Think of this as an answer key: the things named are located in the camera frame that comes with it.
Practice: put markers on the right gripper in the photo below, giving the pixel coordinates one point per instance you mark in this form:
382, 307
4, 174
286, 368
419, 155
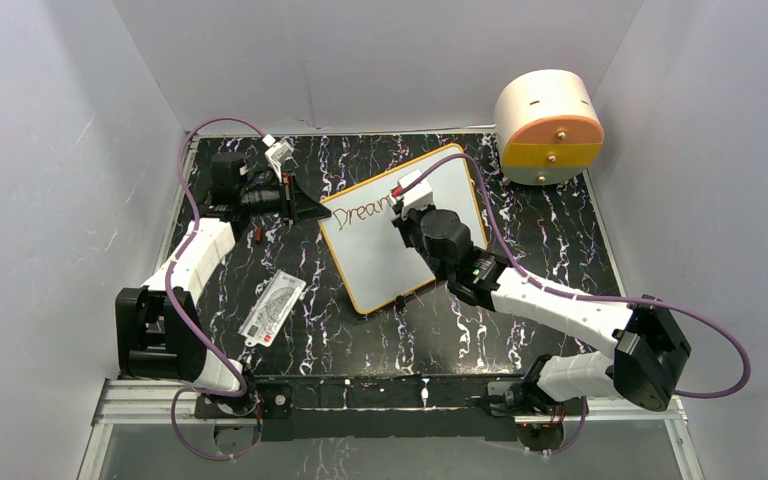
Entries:
410, 217

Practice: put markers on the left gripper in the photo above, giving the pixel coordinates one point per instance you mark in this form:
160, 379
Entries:
303, 208

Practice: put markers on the yellow framed whiteboard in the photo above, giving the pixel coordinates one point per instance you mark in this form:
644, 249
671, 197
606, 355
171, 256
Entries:
374, 233

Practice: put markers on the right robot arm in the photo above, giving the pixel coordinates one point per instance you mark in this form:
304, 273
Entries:
639, 351

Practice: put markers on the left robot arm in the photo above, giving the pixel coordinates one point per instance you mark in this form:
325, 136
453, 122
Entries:
158, 332

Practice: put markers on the flat packaged ruler set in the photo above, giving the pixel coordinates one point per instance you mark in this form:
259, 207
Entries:
267, 317

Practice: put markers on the round three drawer cabinet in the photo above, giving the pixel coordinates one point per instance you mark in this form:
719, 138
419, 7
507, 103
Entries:
546, 127

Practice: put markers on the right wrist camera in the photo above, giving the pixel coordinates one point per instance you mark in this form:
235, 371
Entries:
410, 194

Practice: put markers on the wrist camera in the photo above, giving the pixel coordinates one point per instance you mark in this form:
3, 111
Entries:
278, 151
410, 194

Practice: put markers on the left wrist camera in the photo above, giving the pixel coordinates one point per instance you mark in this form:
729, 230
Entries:
278, 151

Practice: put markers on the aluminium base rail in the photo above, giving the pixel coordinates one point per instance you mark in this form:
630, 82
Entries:
286, 397

